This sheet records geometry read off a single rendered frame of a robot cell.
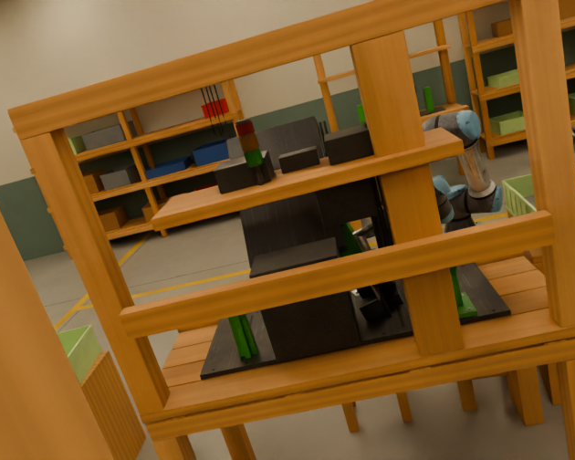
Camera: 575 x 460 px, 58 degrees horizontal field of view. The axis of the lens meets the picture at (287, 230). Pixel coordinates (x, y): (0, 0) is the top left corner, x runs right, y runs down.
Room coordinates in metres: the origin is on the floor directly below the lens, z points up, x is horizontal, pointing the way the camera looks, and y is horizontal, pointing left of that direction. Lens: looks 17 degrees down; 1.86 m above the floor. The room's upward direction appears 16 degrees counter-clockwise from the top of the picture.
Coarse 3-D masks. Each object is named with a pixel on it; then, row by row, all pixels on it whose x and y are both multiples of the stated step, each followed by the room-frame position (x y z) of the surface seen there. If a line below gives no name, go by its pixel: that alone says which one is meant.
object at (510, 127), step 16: (560, 0) 6.32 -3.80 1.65; (464, 16) 6.83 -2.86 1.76; (560, 16) 6.33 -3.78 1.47; (464, 32) 6.84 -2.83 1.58; (496, 32) 6.55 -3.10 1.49; (512, 32) 6.42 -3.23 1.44; (464, 48) 6.84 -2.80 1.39; (480, 48) 6.36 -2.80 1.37; (480, 64) 6.41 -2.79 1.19; (480, 80) 6.41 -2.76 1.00; (496, 80) 6.49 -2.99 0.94; (512, 80) 6.38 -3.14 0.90; (480, 96) 6.38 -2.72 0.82; (496, 96) 6.35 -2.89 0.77; (512, 112) 6.78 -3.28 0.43; (496, 128) 6.57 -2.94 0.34; (512, 128) 6.40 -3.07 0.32; (480, 144) 6.84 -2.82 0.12; (496, 144) 6.36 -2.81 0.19
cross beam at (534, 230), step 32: (512, 224) 1.34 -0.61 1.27; (544, 224) 1.33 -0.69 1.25; (352, 256) 1.43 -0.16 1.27; (384, 256) 1.39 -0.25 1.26; (416, 256) 1.38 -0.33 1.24; (448, 256) 1.37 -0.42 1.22; (480, 256) 1.36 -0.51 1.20; (224, 288) 1.47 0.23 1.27; (256, 288) 1.45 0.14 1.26; (288, 288) 1.43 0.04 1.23; (320, 288) 1.42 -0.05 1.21; (352, 288) 1.41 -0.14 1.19; (128, 320) 1.50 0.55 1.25; (160, 320) 1.49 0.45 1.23; (192, 320) 1.48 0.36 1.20
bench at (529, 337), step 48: (528, 288) 1.65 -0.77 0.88; (192, 336) 2.04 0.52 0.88; (480, 336) 1.46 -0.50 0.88; (528, 336) 1.39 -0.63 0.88; (192, 384) 1.66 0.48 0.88; (240, 384) 1.57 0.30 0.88; (288, 384) 1.49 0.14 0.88; (336, 384) 1.49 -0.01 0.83; (384, 384) 1.45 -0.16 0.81; (432, 384) 1.43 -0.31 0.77; (528, 384) 1.96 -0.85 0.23; (192, 432) 1.55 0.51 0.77; (240, 432) 2.15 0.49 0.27
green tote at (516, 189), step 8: (520, 176) 2.64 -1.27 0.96; (528, 176) 2.62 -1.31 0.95; (504, 184) 2.62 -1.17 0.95; (512, 184) 2.64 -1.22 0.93; (520, 184) 2.63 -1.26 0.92; (528, 184) 2.63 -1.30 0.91; (512, 192) 2.47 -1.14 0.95; (520, 192) 2.63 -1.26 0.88; (528, 192) 2.63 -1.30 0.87; (512, 200) 2.51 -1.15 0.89; (520, 200) 2.34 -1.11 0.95; (512, 208) 2.53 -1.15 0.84; (520, 208) 2.38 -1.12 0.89; (528, 208) 2.24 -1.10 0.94
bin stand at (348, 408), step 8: (400, 392) 2.22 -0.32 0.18; (400, 400) 2.22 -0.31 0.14; (344, 408) 2.26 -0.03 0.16; (352, 408) 2.26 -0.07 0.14; (400, 408) 2.22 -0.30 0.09; (408, 408) 2.21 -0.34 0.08; (352, 416) 2.25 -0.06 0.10; (408, 416) 2.22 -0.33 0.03; (352, 424) 2.25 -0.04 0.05; (352, 432) 2.26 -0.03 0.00
